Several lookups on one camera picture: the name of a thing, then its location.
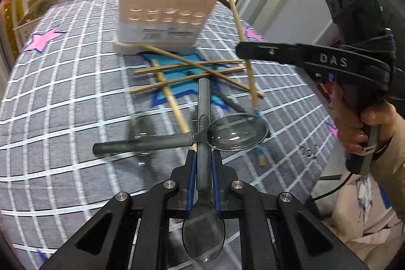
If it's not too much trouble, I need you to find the short light bamboo chopstick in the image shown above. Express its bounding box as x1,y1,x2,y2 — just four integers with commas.
151,60,197,151

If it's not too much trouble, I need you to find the small clear grey spoon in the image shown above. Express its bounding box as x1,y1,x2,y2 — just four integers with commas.
209,75,247,113

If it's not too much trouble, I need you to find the person's right hand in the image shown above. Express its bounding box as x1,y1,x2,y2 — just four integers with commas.
331,83,404,153

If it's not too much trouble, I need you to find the clear grey plastic spoon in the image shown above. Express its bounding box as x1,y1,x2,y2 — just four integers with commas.
182,78,225,263
93,113,269,156
127,112,156,167

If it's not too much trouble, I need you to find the blue patterned bamboo chopstick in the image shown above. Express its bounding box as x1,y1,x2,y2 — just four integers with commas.
228,0,266,167

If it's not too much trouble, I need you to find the plain bamboo chopstick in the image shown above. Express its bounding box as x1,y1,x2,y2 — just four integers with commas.
133,60,243,75
141,44,264,99
129,66,246,94

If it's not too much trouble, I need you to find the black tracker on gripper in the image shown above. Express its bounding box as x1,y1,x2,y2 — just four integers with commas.
325,0,385,45

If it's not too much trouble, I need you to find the beige plastic utensil holder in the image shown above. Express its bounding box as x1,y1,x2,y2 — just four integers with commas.
113,0,218,55

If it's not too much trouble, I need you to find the grey checked tablecloth with stars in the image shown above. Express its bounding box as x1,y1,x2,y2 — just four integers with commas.
1,0,335,269

